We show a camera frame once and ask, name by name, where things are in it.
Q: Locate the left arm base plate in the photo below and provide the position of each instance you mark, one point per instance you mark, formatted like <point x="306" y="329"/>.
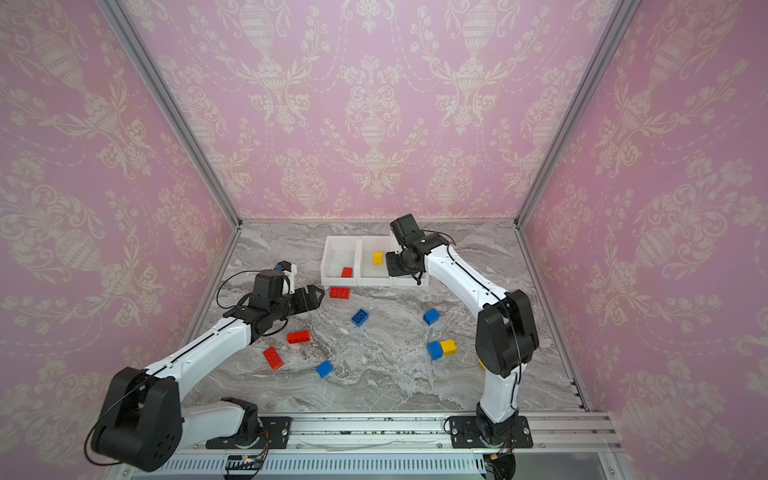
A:
<point x="273" y="430"/>

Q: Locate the yellow lego beside blue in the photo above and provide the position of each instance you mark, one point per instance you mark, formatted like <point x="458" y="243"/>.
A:
<point x="448" y="347"/>

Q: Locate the aluminium front rail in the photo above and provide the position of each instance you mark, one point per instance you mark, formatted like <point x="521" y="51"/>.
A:
<point x="421" y="445"/>

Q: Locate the blue lego brick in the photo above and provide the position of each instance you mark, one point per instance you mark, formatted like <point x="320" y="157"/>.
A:
<point x="435" y="350"/>
<point x="359" y="318"/>
<point x="324" y="369"/>
<point x="431" y="316"/>

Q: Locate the aluminium corner post left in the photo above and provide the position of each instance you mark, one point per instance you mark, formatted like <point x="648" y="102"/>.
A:
<point x="148" y="69"/>

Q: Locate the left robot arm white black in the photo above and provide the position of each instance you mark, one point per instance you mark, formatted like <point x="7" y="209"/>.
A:
<point x="142" y="422"/>

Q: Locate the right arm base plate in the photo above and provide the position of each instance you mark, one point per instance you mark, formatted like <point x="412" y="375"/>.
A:
<point x="489" y="432"/>

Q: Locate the aluminium corner post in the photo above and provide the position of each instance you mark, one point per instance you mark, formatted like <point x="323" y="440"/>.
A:
<point x="616" y="27"/>
<point x="148" y="69"/>

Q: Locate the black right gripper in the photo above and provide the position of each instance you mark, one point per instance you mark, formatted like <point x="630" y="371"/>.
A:
<point x="398" y="264"/>

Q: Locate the left white plastic bin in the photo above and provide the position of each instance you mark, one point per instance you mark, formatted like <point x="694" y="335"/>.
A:
<point x="339" y="252"/>

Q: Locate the blue lego brick beside yellow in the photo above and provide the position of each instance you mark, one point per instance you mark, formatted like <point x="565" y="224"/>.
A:
<point x="435" y="350"/>

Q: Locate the aluminium corner post right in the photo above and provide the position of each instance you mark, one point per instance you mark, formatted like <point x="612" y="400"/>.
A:
<point x="616" y="27"/>

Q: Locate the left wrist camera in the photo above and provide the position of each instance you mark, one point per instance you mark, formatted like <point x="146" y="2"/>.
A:
<point x="288" y="272"/>

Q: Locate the middle white plastic bin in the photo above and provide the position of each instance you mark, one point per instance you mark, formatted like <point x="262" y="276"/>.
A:
<point x="366" y="272"/>

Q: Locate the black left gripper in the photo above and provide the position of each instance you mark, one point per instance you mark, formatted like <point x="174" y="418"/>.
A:
<point x="303" y="303"/>

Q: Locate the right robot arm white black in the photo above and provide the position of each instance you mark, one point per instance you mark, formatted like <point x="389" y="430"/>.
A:
<point x="506" y="334"/>

